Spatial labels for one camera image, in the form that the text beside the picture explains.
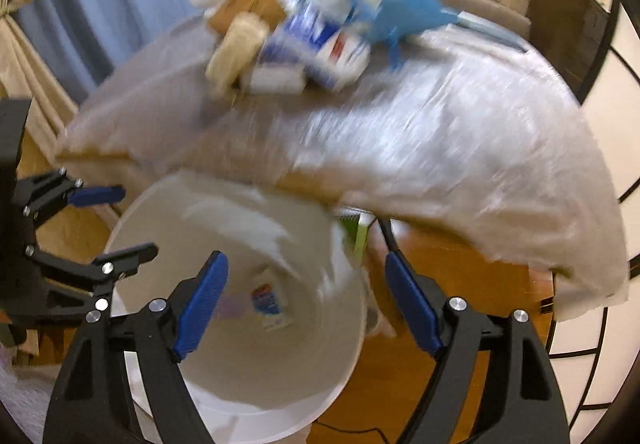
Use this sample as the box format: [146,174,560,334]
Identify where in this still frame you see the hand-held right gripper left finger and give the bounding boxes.
[42,251,229,444]

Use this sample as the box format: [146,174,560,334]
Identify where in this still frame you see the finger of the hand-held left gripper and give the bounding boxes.
[12,169,126,225]
[25,243,159,315]

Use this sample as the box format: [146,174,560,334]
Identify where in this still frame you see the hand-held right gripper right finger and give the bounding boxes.
[384,254,571,444]

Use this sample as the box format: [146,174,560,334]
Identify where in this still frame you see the small white blue carton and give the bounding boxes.
[250,271,293,331]

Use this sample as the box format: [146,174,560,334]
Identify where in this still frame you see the white plastic bucket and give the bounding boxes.
[102,171,371,444]

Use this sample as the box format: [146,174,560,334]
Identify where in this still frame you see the beige paper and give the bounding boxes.
[206,13,268,92]

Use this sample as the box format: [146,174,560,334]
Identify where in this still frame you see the brown cardboard piece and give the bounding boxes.
[207,0,286,32]

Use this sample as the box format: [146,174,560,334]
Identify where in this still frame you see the large blue white carton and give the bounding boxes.
[240,0,371,95]

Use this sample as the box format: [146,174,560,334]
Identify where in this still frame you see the blue rubber glove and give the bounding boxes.
[370,0,458,70]

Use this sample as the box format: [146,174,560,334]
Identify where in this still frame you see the green white packet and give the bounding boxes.
[340,214,372,256]

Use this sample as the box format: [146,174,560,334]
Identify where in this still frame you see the black framed paper screen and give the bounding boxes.
[547,0,640,420]

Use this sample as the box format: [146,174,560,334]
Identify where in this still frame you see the dark wooden cabinet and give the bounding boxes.
[530,0,613,90]

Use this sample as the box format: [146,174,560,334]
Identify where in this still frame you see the black cable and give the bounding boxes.
[320,425,391,444]

